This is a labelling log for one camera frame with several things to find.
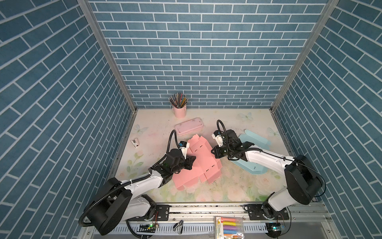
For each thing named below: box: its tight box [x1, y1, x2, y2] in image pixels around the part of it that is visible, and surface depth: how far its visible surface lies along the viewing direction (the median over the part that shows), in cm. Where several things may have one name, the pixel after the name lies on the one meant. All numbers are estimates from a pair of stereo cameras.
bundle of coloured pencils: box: [169, 92, 189, 109], surface depth 110 cm
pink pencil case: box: [174, 117, 204, 137], surface depth 110 cm
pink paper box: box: [172, 133, 223, 191], surface depth 88 cm
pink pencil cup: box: [173, 106, 187, 119], surface depth 114 cm
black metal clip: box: [173, 220, 185, 235], surface depth 71 cm
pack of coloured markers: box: [214, 216, 245, 239], surface depth 70 cm
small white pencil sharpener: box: [130, 137, 140, 148], surface depth 101 cm
